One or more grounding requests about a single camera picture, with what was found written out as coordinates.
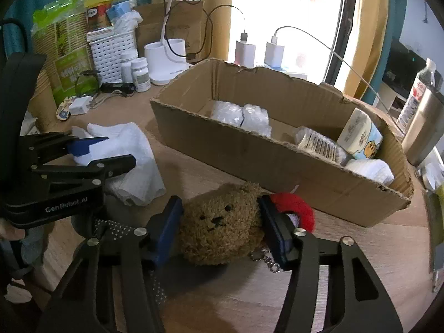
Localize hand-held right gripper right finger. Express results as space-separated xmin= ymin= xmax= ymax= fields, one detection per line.
xmin=257 ymin=194 xmax=405 ymax=333

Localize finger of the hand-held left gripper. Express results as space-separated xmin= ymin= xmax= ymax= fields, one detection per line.
xmin=31 ymin=154 xmax=137 ymax=188
xmin=19 ymin=132 xmax=110 ymax=168

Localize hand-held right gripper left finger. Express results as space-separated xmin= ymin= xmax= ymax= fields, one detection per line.
xmin=36 ymin=195 xmax=184 ymax=333

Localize white paper towel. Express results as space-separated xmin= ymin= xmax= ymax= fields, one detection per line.
xmin=71 ymin=122 xmax=166 ymax=206

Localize red plush toy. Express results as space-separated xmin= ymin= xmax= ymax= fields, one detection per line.
xmin=269 ymin=192 xmax=316 ymax=234

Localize brown plush bear keychain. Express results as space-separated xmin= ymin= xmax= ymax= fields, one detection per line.
xmin=178 ymin=181 xmax=282 ymax=273

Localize cardboard box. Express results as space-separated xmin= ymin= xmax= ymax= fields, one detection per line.
xmin=150 ymin=58 xmax=415 ymax=228

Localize clear bag of cotton swabs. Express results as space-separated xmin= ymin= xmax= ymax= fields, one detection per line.
xmin=295 ymin=127 xmax=349 ymax=166

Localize white bundle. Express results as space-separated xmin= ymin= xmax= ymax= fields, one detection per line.
xmin=210 ymin=100 xmax=273 ymax=138

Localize white and blue tissue pack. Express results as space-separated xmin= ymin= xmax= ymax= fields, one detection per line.
xmin=336 ymin=107 xmax=384 ymax=160

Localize small white plug adapter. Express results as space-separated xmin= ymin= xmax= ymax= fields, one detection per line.
xmin=71 ymin=97 xmax=92 ymax=115

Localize black framed green lens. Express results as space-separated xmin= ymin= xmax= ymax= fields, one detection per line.
xmin=74 ymin=70 xmax=101 ymax=98

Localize black pocket tool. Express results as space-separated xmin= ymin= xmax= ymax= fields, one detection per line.
xmin=100 ymin=82 xmax=136 ymax=95

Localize white pill bottle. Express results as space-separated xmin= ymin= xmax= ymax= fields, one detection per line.
xmin=120 ymin=51 xmax=139 ymax=82
xmin=131 ymin=57 xmax=152 ymax=93

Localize white plastic basket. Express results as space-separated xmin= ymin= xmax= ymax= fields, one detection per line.
xmin=88 ymin=29 xmax=138 ymax=84

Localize green pack of paper cups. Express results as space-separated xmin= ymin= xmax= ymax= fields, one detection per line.
xmin=32 ymin=0 xmax=95 ymax=109

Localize white desk lamp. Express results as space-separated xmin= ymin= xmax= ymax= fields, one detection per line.
xmin=143 ymin=0 xmax=193 ymax=87

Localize brown jar with red label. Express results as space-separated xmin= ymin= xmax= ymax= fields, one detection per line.
xmin=85 ymin=4 xmax=112 ymax=32

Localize blue and white plastic bags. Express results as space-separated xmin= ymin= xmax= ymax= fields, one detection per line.
xmin=106 ymin=1 xmax=143 ymax=31

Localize brown paper bag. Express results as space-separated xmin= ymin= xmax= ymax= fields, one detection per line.
xmin=133 ymin=0 xmax=206 ymax=64

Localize white plastic container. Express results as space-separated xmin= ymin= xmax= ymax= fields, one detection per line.
xmin=415 ymin=146 xmax=444 ymax=192

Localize yellow tissue pack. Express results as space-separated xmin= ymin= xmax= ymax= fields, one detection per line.
xmin=430 ymin=183 xmax=444 ymax=274

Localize white cabinet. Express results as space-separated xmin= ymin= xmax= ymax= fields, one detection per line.
xmin=376 ymin=82 xmax=410 ymax=119

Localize stainless steel tumbler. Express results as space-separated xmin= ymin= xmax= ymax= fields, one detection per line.
xmin=400 ymin=88 xmax=444 ymax=168

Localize clear water bottle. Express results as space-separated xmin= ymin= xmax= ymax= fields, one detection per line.
xmin=395 ymin=58 xmax=436 ymax=137

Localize narrow yellow curtain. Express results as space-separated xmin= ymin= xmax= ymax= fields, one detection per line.
xmin=341 ymin=0 xmax=390 ymax=102

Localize black monitor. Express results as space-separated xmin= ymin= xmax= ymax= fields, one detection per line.
xmin=384 ymin=36 xmax=428 ymax=91

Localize narrow teal curtain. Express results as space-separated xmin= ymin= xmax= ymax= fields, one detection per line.
xmin=362 ymin=0 xmax=409 ymax=105

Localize cartoon keychain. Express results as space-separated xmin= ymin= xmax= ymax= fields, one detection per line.
xmin=55 ymin=99 xmax=75 ymax=122

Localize white charger with black cable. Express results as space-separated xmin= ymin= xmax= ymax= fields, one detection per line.
xmin=235 ymin=40 xmax=257 ymax=69

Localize black charging cable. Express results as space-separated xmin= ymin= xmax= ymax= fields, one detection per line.
xmin=162 ymin=4 xmax=248 ymax=64

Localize white charging cable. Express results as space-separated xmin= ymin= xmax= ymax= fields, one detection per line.
xmin=272 ymin=26 xmax=383 ymax=105

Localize black sliding door frame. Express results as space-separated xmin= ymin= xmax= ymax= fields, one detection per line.
xmin=321 ymin=0 xmax=359 ymax=95

